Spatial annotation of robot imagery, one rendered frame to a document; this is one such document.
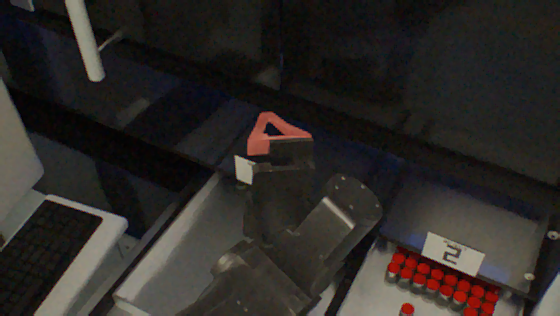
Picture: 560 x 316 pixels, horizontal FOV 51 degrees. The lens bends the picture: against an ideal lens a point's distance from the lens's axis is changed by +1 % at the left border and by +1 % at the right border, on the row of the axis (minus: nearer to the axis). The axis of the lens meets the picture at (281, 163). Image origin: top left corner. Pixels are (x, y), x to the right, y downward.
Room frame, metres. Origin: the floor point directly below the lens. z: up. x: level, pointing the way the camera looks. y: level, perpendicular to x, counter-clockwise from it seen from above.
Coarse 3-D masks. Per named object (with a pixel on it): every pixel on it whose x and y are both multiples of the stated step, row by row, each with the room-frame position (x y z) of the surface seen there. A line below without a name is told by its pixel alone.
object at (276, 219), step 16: (304, 160) 0.41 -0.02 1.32; (256, 176) 0.39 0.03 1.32; (272, 176) 0.39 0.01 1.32; (288, 176) 0.40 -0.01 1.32; (304, 176) 0.40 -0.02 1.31; (256, 192) 0.39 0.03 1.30; (272, 192) 0.39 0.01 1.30; (288, 192) 0.39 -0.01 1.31; (304, 192) 0.40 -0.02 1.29; (256, 208) 0.38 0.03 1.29; (272, 208) 0.37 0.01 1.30; (288, 208) 0.36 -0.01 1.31; (304, 208) 0.37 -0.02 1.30; (256, 224) 0.38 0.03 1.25; (272, 224) 0.35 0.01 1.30; (288, 224) 0.34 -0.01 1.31
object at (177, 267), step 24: (216, 192) 0.74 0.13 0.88; (240, 192) 0.74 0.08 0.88; (192, 216) 0.68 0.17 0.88; (216, 216) 0.68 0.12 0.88; (240, 216) 0.68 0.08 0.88; (168, 240) 0.62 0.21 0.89; (192, 240) 0.62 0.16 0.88; (216, 240) 0.62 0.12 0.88; (240, 240) 0.62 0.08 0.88; (144, 264) 0.56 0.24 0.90; (168, 264) 0.57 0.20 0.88; (192, 264) 0.57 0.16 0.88; (120, 288) 0.51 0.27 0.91; (144, 288) 0.52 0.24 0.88; (168, 288) 0.52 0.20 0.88; (192, 288) 0.52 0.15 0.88; (144, 312) 0.46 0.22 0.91; (168, 312) 0.48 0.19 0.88
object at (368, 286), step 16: (384, 240) 0.62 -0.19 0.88; (368, 256) 0.57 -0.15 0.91; (384, 256) 0.59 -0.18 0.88; (368, 272) 0.56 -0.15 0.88; (384, 272) 0.56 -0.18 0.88; (352, 288) 0.51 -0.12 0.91; (368, 288) 0.52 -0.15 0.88; (384, 288) 0.52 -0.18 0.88; (352, 304) 0.49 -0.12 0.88; (368, 304) 0.49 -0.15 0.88; (384, 304) 0.49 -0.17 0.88; (400, 304) 0.49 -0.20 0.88; (416, 304) 0.49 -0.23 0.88; (432, 304) 0.49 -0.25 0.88; (496, 304) 0.49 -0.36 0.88; (512, 304) 0.49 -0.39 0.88
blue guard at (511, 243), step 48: (0, 48) 0.93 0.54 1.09; (48, 48) 0.86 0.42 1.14; (48, 96) 0.89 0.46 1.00; (96, 96) 0.82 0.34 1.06; (144, 96) 0.77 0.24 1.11; (192, 96) 0.72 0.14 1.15; (192, 144) 0.72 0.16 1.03; (240, 144) 0.68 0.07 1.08; (336, 144) 0.60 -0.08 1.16; (384, 192) 0.56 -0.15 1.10; (432, 192) 0.53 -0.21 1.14; (480, 192) 0.50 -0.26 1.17; (480, 240) 0.49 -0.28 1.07; (528, 240) 0.46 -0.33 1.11; (528, 288) 0.45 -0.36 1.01
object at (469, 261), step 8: (432, 240) 0.52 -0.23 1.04; (440, 240) 0.51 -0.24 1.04; (448, 240) 0.51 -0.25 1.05; (424, 248) 0.52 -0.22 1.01; (432, 248) 0.51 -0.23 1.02; (440, 248) 0.51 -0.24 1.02; (448, 248) 0.50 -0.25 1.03; (464, 248) 0.49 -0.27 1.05; (432, 256) 0.51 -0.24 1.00; (440, 256) 0.51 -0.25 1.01; (448, 256) 0.50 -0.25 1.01; (464, 256) 0.49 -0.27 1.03; (472, 256) 0.49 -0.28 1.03; (480, 256) 0.48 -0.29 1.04; (448, 264) 0.50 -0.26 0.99; (456, 264) 0.50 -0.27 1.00; (464, 264) 0.49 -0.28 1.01; (472, 264) 0.49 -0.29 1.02; (480, 264) 0.48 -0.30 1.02; (464, 272) 0.49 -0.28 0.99; (472, 272) 0.48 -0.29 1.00
